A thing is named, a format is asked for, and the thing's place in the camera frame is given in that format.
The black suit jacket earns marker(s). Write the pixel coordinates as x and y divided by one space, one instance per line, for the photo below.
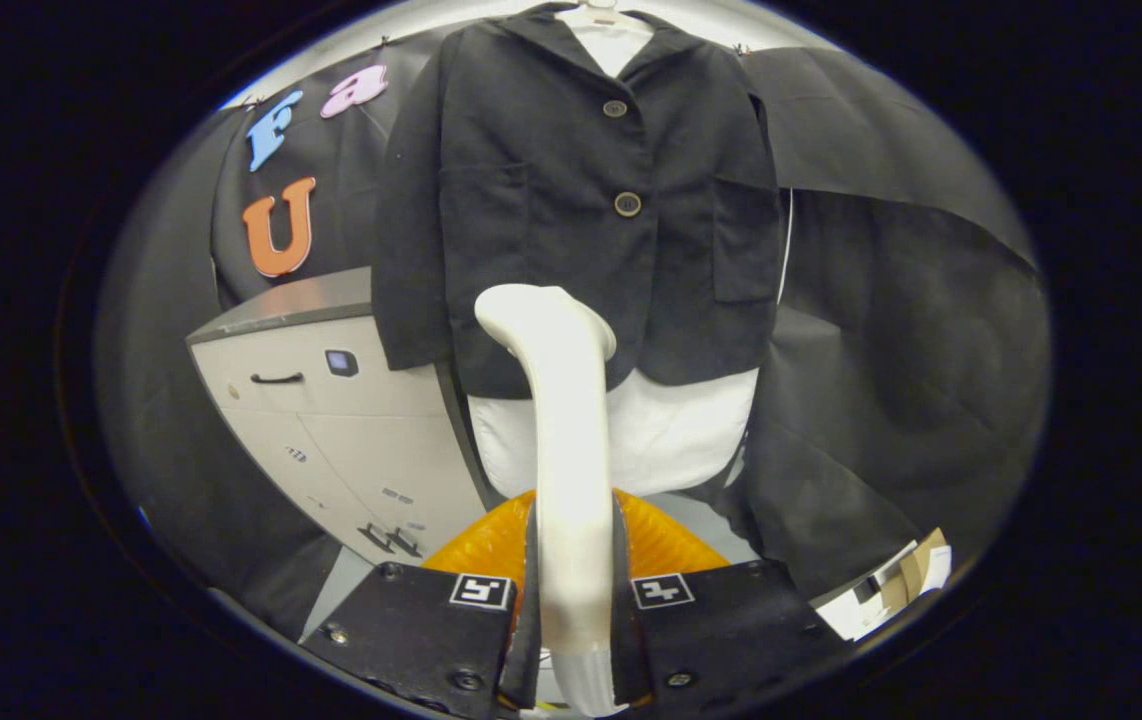
531 180

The cardboard box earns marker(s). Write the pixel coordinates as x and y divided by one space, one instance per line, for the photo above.
891 590

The white clothes hanger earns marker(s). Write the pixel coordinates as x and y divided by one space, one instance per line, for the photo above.
603 15

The grey filing cabinet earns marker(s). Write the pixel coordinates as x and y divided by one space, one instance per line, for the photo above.
351 450

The white dress form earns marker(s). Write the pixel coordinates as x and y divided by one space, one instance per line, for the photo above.
671 440

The black backdrop cloth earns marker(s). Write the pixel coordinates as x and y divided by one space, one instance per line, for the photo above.
891 350

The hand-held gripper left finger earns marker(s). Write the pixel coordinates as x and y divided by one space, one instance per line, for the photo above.
411 630

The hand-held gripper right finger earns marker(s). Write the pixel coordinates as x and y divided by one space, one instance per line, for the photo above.
721 630

